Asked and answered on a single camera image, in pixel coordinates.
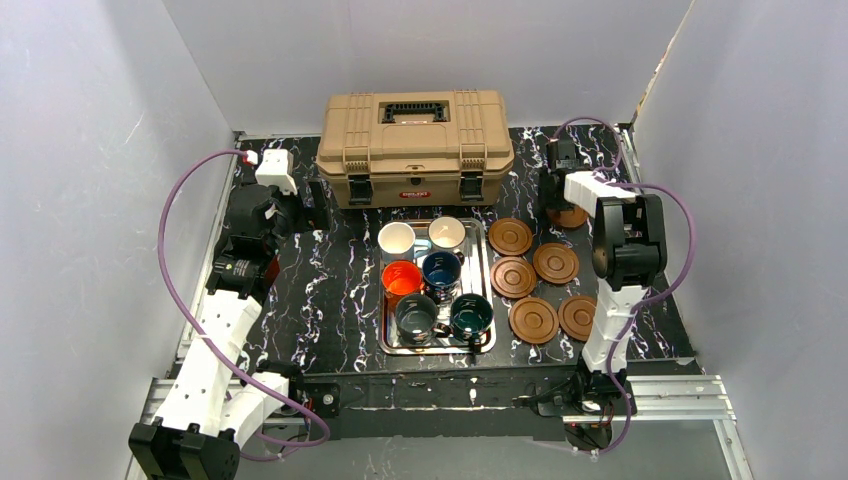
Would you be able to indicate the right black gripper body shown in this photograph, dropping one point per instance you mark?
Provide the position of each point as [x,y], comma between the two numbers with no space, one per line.
[553,183]

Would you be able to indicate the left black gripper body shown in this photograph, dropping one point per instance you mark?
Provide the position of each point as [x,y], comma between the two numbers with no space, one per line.
[317,204]

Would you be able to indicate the brown wooden coaster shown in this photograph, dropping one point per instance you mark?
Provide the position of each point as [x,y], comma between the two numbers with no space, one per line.
[569,219]
[576,315]
[513,277]
[556,263]
[510,237]
[533,320]

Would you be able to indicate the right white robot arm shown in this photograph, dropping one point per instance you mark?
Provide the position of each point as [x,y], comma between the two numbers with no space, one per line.
[628,245]

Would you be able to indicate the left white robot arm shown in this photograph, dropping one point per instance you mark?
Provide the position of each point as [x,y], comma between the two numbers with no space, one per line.
[214,407]

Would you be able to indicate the white cup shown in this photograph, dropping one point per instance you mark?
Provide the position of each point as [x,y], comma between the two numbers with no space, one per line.
[396,242]

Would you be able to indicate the orange cup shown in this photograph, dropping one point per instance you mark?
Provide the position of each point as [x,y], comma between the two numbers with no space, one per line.
[399,279]

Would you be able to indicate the cream cup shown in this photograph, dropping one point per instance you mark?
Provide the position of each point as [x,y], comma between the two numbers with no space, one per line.
[447,234]

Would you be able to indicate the navy blue cup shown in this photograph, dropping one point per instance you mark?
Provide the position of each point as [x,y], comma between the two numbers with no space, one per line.
[441,272]

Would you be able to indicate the dark grey cup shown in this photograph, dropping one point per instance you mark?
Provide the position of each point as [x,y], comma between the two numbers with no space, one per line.
[417,320]

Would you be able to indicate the teal cup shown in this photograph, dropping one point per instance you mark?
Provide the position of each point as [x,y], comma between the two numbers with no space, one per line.
[471,316]

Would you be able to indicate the tan plastic toolbox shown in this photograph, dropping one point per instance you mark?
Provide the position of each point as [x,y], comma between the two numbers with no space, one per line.
[445,148]

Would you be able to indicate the stainless steel tray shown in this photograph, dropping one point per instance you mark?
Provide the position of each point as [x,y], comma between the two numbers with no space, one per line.
[474,279]

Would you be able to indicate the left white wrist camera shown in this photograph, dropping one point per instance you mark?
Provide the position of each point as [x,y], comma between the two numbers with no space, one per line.
[275,169]

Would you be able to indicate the aluminium frame rail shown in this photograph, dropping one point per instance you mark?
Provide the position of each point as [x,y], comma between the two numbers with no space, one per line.
[510,403]

